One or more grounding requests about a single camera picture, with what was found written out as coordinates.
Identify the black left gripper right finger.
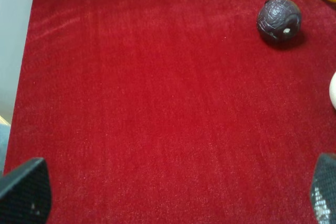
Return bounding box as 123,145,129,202
310,153,335,224

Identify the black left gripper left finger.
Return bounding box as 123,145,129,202
1,157,52,223

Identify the cream ceramic teapot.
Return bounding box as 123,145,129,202
329,72,336,109

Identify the red velvet table cloth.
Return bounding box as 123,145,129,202
5,0,335,223

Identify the dark purple round fruit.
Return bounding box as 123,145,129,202
256,0,302,43

